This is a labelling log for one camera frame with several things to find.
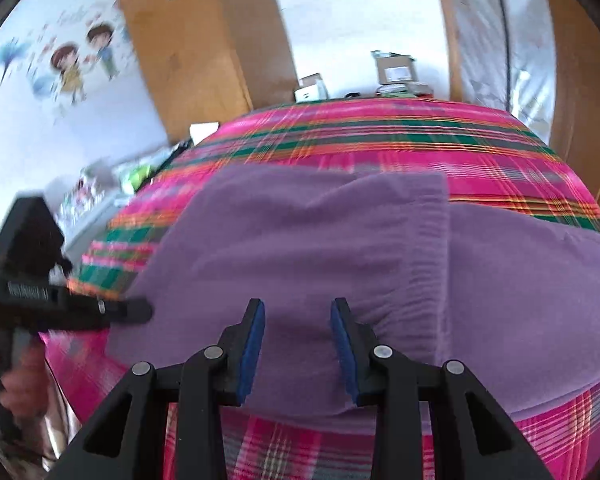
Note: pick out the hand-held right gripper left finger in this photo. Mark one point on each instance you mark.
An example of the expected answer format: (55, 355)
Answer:
(252, 350)

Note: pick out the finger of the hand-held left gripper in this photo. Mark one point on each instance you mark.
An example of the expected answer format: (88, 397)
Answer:
(127, 311)

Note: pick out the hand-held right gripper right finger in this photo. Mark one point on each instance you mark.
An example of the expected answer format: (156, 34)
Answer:
(342, 355)

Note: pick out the purple fleece garment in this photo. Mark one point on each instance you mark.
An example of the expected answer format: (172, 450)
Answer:
(305, 240)

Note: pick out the person's left hand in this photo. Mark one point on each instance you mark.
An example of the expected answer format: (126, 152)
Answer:
(27, 385)

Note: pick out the folding table with printed cover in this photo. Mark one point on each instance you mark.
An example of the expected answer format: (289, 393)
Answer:
(95, 205)

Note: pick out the large green tissue pack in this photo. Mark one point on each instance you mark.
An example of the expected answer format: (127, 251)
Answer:
(139, 174)

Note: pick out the white tissue pack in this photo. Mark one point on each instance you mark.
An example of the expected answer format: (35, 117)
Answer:
(204, 132)

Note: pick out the pink plaid blanket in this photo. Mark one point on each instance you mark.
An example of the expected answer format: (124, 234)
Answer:
(380, 135)

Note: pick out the wooden wardrobe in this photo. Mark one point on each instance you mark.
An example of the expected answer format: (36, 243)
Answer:
(200, 60)

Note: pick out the white box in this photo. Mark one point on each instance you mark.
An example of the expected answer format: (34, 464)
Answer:
(310, 89)

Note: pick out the stacked flat boxes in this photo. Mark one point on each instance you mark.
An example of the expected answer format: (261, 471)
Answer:
(405, 90)

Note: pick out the cardboard box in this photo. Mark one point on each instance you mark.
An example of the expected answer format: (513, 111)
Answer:
(394, 67)

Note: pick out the doorway plastic sheet curtain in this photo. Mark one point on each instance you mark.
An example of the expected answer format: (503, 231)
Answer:
(495, 35)

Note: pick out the wooden door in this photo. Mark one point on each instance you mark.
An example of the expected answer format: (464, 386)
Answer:
(580, 85)

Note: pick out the cartoon children wall sticker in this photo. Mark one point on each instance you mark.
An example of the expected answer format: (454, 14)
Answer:
(70, 65)

